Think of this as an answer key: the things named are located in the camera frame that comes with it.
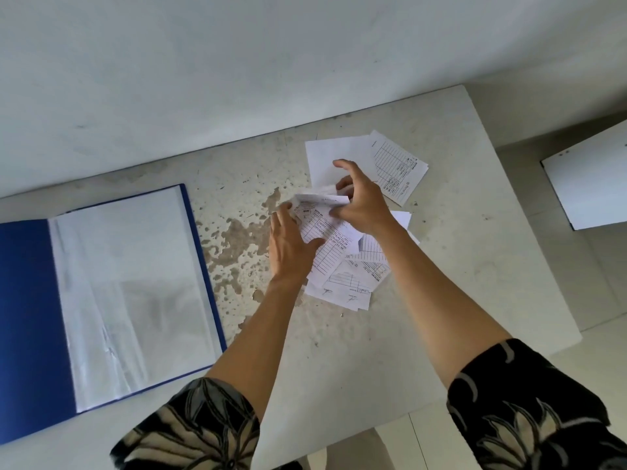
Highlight black floral shirt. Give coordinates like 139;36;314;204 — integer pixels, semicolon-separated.
110;338;627;470

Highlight white side table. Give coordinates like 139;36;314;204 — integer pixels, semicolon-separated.
540;119;627;232

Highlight person's right hand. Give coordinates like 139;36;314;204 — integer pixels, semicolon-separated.
329;159;398;238

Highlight clear plastic sleeve pages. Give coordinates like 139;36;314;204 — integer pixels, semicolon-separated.
47;185;224;415

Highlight white paper slip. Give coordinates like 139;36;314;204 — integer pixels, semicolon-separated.
360;210;421;255

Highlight person's left hand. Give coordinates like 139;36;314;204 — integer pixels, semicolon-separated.
267;202;327;285

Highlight signed paper form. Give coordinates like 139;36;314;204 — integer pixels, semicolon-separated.
304;281;373;312

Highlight person's right forearm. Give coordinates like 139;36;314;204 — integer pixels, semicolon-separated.
373;224;513;388

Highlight blue display folder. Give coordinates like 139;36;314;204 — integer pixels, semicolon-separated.
0;183;229;446

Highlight person's left forearm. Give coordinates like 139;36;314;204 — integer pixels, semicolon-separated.
205;276;308;422

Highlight printed paper form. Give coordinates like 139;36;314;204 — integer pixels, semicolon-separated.
278;188;364;289
321;252;393;295
367;130;430;207

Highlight blank white paper sheet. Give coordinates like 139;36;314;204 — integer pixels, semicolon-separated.
305;135;384;192

